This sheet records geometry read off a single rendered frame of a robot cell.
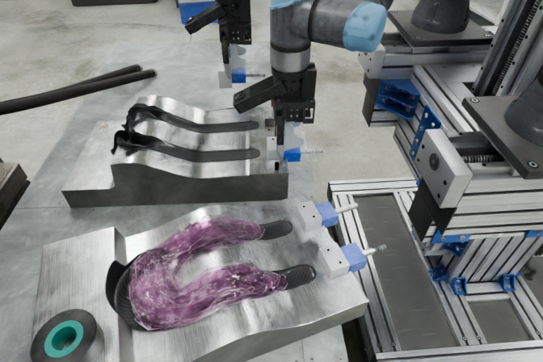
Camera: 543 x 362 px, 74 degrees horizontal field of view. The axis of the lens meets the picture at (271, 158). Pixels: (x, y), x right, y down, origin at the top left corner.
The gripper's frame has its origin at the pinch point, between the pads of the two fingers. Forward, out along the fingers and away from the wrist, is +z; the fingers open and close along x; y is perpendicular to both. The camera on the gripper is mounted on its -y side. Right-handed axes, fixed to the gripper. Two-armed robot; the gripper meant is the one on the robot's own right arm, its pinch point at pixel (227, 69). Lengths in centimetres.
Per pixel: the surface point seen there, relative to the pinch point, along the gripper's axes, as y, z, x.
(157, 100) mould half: -17.5, 1.7, -12.3
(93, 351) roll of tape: -15, 2, -72
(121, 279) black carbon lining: -16, 8, -59
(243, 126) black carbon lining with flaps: 4.3, 6.9, -17.6
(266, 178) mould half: 9.4, 7.8, -36.0
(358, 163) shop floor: 67, 95, 61
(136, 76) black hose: -31.9, 10.9, 17.5
